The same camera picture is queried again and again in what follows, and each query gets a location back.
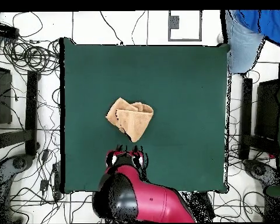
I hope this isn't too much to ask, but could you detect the grey square floor frame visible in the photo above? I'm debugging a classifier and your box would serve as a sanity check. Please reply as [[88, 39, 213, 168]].
[[167, 10, 203, 42]]

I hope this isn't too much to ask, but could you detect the thin black curved cable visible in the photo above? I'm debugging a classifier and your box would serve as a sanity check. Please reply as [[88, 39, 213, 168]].
[[131, 10, 146, 46]]

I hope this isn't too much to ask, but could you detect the black stand bar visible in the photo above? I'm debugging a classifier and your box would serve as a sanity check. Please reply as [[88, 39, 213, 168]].
[[238, 78, 253, 160], [24, 70, 41, 156]]

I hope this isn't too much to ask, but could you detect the coiled black cable bundle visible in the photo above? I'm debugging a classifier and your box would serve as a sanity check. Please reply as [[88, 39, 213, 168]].
[[3, 38, 61, 75]]

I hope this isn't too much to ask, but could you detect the black power strip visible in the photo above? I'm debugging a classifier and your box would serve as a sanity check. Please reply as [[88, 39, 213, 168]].
[[0, 22, 20, 40]]

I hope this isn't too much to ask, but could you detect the black looping cable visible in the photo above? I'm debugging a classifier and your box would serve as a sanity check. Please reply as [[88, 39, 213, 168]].
[[12, 11, 44, 39]]

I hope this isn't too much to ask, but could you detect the black cable with plug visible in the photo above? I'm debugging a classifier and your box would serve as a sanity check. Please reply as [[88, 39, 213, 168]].
[[99, 10, 124, 46]]

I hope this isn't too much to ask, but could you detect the dark green table cloth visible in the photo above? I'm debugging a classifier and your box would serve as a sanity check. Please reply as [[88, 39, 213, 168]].
[[63, 37, 230, 194]]

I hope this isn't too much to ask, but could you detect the black stand crossbar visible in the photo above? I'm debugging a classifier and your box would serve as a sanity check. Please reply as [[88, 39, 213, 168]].
[[241, 134, 280, 156], [0, 129, 33, 150]]

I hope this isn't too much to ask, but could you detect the black flat panel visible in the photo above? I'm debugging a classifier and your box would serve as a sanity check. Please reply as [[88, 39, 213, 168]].
[[255, 79, 280, 141], [0, 65, 13, 125]]

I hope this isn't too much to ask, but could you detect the person in light jeans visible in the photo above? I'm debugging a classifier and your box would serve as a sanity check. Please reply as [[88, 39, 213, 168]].
[[225, 9, 280, 74]]

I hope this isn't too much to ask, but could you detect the tan terry towel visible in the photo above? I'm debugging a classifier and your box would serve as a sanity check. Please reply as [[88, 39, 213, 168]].
[[105, 97, 155, 144]]

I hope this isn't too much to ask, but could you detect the grey floor outlet box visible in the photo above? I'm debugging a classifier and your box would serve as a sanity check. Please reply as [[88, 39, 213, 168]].
[[169, 15, 180, 30]]

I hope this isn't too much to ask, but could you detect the grey wheeled base leg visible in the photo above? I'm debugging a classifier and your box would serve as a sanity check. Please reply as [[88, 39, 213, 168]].
[[243, 159, 280, 188], [0, 153, 34, 223]]

